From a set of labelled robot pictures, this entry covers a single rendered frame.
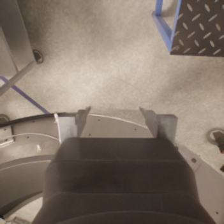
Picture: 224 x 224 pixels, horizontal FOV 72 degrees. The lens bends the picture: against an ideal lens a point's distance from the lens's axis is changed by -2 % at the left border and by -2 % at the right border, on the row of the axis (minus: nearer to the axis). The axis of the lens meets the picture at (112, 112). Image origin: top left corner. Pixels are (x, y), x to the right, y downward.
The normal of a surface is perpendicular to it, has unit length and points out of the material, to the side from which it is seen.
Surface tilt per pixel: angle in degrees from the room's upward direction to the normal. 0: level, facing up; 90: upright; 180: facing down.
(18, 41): 0
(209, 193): 90
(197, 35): 0
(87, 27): 0
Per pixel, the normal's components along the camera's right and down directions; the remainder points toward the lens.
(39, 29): -0.11, 0.64
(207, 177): -0.01, -0.76
